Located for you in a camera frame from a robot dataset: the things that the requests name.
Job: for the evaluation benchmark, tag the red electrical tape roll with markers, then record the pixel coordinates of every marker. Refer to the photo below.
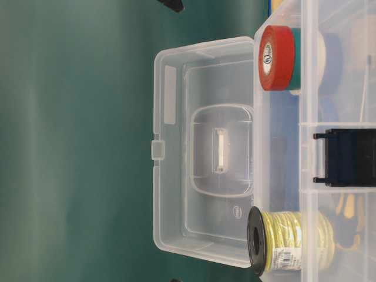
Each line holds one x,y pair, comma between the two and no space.
276,57

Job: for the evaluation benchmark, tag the black gripper tip at top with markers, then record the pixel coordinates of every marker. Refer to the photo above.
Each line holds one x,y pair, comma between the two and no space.
175,5

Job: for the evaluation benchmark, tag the green electrical tape roll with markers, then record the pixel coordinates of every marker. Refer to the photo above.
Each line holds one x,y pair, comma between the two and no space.
295,83

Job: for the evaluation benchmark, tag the clear plastic tool box base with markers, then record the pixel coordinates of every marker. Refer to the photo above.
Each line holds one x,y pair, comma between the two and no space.
337,92

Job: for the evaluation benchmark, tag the black tool box latch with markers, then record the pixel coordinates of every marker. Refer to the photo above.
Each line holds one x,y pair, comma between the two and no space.
349,157

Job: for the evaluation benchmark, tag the yellow wire spool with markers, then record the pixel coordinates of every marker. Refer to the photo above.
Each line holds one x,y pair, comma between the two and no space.
274,240

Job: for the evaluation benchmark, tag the clear plastic tool box lid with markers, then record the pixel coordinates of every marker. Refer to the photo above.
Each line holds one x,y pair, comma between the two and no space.
202,150

